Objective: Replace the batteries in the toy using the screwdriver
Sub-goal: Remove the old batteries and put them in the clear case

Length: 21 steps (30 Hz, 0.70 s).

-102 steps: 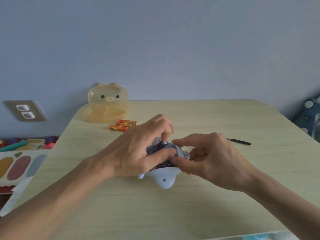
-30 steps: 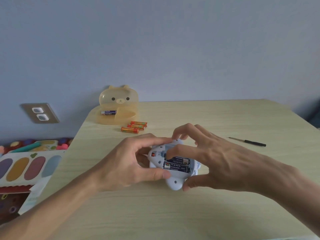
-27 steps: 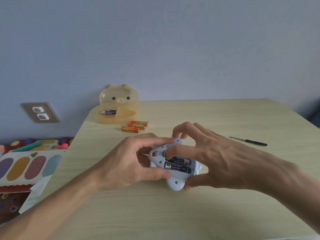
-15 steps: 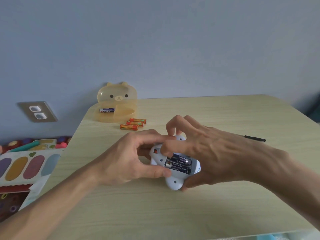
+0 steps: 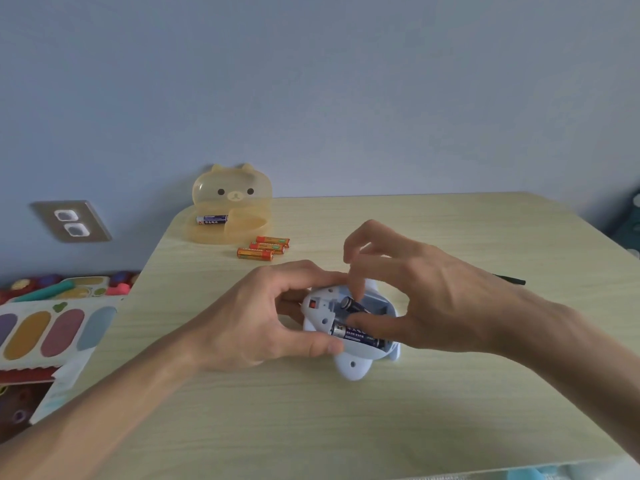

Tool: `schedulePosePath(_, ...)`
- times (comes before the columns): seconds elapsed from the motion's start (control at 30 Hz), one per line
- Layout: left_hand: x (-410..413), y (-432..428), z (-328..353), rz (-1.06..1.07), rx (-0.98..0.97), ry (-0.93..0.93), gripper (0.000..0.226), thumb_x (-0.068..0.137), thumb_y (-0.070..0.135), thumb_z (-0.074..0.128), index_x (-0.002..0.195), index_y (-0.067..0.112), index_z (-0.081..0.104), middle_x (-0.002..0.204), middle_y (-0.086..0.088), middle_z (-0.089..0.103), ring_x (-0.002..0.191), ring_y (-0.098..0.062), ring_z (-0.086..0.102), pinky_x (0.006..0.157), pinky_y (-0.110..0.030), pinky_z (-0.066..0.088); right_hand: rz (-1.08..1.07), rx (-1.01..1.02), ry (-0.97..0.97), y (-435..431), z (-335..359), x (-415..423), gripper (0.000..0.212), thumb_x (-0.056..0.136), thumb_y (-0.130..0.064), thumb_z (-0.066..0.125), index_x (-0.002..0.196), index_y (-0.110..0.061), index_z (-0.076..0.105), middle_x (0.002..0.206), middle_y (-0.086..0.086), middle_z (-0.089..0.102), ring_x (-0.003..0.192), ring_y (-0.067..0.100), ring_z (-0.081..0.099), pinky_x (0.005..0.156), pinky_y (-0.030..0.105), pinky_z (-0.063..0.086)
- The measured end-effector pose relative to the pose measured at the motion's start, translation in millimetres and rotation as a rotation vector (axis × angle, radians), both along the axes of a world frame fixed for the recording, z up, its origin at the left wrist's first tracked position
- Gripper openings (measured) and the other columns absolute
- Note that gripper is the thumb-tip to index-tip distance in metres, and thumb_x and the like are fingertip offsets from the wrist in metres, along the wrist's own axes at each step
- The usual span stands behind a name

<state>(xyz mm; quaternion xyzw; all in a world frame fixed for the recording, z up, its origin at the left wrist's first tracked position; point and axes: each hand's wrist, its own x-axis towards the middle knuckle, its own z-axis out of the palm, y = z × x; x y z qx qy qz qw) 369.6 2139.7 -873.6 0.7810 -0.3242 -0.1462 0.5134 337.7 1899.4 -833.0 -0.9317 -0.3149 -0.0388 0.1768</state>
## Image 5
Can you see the white light-blue paper bag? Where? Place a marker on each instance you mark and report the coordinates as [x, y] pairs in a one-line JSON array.
[[57, 389]]

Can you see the person's right hand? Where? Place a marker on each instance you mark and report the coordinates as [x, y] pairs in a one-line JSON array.
[[445, 304]]

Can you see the person's left forearm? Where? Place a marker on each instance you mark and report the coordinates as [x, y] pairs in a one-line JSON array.
[[100, 424]]

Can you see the teal plastic stick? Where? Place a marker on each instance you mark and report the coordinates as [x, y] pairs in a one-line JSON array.
[[42, 291]]

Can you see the orange battery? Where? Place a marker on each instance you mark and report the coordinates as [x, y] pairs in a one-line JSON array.
[[265, 247], [272, 241], [254, 254]]

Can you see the light blue airplane toy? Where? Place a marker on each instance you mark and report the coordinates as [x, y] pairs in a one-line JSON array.
[[352, 367]]

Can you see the beige wall socket plate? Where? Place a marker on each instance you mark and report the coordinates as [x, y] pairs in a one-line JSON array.
[[42, 219]]

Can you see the person's left hand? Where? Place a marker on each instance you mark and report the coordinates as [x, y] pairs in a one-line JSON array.
[[240, 329]]

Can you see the small black screwdriver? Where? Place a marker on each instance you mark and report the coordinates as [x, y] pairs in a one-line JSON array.
[[515, 280]]

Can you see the orange bear-shaped plastic box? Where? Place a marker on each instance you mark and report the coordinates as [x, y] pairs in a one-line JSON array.
[[235, 192]]

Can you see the person's right forearm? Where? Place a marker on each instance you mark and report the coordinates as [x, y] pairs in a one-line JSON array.
[[595, 374]]

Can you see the white board with coloured ovals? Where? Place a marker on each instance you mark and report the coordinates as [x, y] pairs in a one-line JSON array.
[[60, 332]]

